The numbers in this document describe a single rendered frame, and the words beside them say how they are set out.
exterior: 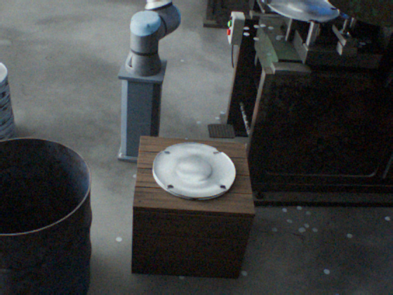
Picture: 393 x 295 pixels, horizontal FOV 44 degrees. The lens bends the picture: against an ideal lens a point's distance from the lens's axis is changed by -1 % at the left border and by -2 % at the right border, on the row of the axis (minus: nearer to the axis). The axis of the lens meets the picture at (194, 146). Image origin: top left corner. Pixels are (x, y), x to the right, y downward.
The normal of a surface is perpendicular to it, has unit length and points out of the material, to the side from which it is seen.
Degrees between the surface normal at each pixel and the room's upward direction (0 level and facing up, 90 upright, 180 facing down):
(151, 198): 0
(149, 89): 90
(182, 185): 0
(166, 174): 0
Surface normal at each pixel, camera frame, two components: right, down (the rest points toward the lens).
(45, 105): 0.10, -0.78
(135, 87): -0.06, 0.61
